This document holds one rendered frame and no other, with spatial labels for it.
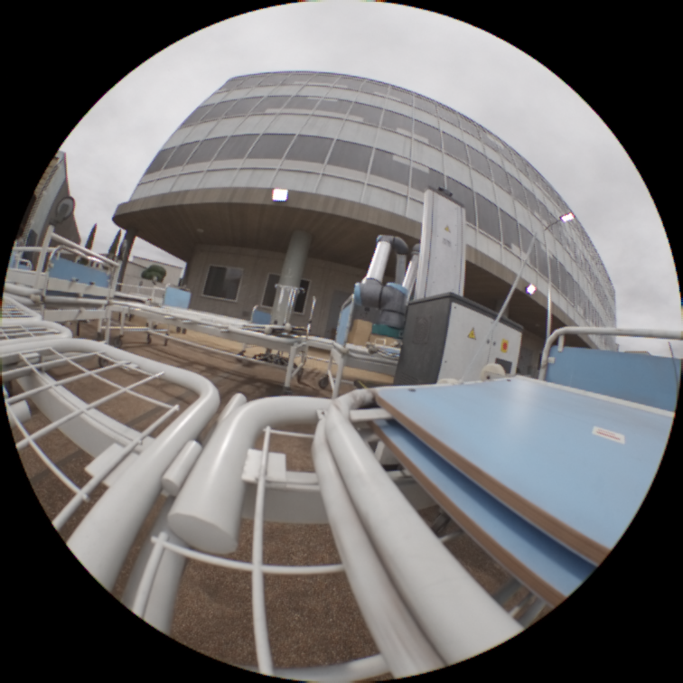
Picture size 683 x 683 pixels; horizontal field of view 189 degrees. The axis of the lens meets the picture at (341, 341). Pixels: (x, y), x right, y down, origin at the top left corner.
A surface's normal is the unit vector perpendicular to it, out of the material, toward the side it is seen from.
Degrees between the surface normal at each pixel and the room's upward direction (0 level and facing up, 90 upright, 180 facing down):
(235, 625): 0
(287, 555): 0
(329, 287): 90
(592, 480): 8
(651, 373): 90
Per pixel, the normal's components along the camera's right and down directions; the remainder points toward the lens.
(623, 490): 0.07, -1.00
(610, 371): -0.97, -0.20
